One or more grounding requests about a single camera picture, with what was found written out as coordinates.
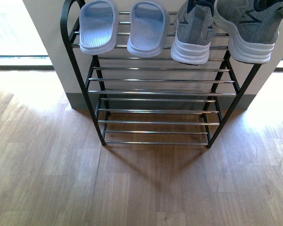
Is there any light blue slide slipper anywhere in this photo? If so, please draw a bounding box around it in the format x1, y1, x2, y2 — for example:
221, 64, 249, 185
79, 0, 119, 55

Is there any grey sneaker navy collar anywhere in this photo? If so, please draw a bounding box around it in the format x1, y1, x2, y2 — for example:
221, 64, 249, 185
171, 0, 215, 65

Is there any grey sneaker white sole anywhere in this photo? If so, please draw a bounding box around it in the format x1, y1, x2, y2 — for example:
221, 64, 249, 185
214, 0, 283, 64

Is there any black metal shoe rack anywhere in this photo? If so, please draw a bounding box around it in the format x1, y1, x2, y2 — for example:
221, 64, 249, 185
60, 0, 260, 148

